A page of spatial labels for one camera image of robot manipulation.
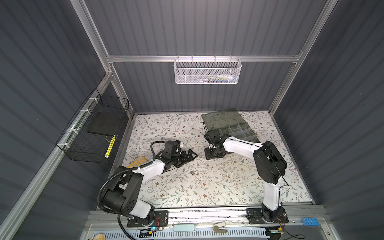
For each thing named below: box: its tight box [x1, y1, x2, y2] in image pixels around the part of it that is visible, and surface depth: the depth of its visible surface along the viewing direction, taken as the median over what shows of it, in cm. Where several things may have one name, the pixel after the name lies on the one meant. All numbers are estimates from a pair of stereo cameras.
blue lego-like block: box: [301, 217, 320, 226], surface depth 73 cm
